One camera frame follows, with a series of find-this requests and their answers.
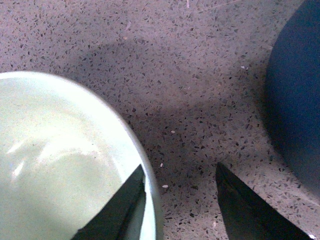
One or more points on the blue saucepan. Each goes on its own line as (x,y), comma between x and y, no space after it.
(292,94)

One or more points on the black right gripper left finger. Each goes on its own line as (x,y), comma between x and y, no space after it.
(122,216)

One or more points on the green bowl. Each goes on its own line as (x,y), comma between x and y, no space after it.
(64,152)

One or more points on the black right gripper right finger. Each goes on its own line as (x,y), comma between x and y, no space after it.
(246,215)

